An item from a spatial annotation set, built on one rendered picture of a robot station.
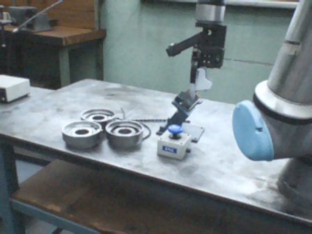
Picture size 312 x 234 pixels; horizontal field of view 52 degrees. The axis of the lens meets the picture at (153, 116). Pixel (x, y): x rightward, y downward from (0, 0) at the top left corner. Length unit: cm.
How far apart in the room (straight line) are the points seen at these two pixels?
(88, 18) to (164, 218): 199
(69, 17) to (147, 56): 72
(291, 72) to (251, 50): 182
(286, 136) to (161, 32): 202
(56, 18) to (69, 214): 210
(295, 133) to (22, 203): 87
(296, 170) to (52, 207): 72
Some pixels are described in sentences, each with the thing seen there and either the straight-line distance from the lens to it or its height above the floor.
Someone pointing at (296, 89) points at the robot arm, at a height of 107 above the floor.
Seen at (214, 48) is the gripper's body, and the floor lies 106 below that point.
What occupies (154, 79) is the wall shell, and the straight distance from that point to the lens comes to 262.
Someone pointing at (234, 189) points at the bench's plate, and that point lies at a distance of 74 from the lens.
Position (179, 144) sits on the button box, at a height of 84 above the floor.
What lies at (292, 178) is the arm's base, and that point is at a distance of 76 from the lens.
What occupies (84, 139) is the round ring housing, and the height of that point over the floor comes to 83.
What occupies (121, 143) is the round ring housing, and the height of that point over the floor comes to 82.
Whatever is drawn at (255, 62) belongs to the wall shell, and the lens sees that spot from 238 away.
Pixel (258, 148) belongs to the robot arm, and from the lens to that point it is 59.
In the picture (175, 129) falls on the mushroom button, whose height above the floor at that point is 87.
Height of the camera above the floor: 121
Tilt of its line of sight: 23 degrees down
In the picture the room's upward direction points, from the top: 3 degrees clockwise
